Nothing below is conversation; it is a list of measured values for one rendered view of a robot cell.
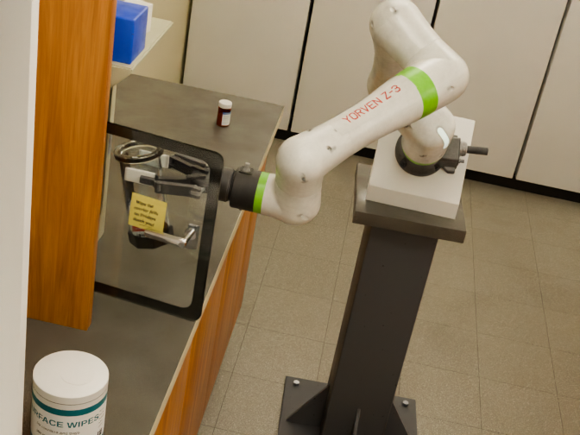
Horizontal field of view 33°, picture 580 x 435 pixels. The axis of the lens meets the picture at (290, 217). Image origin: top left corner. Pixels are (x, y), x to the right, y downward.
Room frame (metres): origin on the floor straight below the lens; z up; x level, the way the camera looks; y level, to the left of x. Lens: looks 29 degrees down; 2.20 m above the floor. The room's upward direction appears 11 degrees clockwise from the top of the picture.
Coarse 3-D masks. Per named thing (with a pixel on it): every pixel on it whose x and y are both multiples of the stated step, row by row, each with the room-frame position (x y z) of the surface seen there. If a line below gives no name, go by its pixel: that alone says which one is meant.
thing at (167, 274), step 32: (128, 128) 1.70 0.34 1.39; (128, 160) 1.70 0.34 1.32; (160, 160) 1.69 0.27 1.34; (192, 160) 1.68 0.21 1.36; (128, 192) 1.70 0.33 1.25; (160, 192) 1.69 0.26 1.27; (192, 192) 1.67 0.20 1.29; (128, 224) 1.70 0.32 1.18; (192, 224) 1.67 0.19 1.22; (128, 256) 1.70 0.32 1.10; (160, 256) 1.68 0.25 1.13; (192, 256) 1.67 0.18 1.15; (96, 288) 1.71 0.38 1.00; (128, 288) 1.70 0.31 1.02; (160, 288) 1.68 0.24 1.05; (192, 288) 1.67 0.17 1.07; (192, 320) 1.67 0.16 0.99
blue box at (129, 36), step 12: (120, 12) 1.76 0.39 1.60; (132, 12) 1.77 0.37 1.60; (144, 12) 1.80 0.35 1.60; (120, 24) 1.73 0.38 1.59; (132, 24) 1.73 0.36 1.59; (144, 24) 1.81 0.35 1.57; (120, 36) 1.73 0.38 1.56; (132, 36) 1.73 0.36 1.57; (144, 36) 1.82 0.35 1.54; (120, 48) 1.73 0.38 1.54; (132, 48) 1.73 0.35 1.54; (120, 60) 1.73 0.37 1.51; (132, 60) 1.74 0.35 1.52
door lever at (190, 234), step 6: (144, 234) 1.64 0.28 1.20; (150, 234) 1.64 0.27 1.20; (156, 234) 1.64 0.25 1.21; (162, 234) 1.64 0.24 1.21; (168, 234) 1.64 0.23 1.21; (186, 234) 1.66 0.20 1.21; (192, 234) 1.67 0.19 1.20; (162, 240) 1.63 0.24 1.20; (168, 240) 1.63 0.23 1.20; (174, 240) 1.63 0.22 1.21; (180, 240) 1.63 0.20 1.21; (186, 240) 1.63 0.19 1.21; (180, 246) 1.62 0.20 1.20
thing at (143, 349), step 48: (144, 96) 2.92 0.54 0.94; (192, 96) 2.99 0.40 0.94; (192, 144) 2.63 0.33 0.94; (240, 144) 2.69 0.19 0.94; (48, 336) 1.59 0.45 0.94; (96, 336) 1.62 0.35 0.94; (144, 336) 1.65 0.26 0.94; (192, 336) 1.72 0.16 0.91; (144, 384) 1.50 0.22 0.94; (144, 432) 1.36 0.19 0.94
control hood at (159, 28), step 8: (152, 24) 1.98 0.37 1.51; (160, 24) 1.99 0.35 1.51; (168, 24) 2.00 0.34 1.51; (152, 32) 1.94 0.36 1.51; (160, 32) 1.94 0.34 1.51; (152, 40) 1.89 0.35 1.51; (160, 40) 1.93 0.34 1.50; (144, 48) 1.83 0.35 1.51; (152, 48) 1.87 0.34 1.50; (144, 56) 1.80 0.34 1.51; (112, 64) 1.72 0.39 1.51; (120, 64) 1.72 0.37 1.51; (128, 64) 1.73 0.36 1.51; (136, 64) 1.75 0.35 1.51; (112, 72) 1.71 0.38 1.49; (120, 72) 1.71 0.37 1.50; (128, 72) 1.71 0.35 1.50; (112, 80) 1.71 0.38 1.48; (120, 80) 1.72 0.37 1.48
